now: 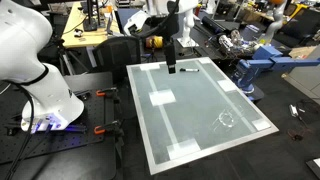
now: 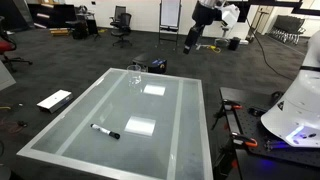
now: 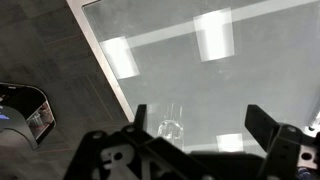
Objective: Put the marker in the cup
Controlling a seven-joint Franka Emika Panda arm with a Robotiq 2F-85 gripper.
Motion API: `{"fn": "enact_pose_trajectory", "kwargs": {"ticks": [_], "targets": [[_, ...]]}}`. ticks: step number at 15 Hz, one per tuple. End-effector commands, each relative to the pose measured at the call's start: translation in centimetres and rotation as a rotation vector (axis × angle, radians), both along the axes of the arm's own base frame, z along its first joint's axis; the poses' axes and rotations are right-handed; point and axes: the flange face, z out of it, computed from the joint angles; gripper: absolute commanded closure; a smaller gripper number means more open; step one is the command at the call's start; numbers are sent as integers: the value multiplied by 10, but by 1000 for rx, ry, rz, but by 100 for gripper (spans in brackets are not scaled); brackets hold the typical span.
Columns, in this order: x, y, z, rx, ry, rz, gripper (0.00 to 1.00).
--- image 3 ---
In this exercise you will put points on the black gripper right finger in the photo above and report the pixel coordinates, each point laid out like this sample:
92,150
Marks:
260,125

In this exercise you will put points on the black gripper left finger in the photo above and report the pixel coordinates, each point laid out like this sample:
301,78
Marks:
140,116

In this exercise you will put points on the clear plastic cup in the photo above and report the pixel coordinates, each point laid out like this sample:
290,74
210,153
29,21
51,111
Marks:
170,128

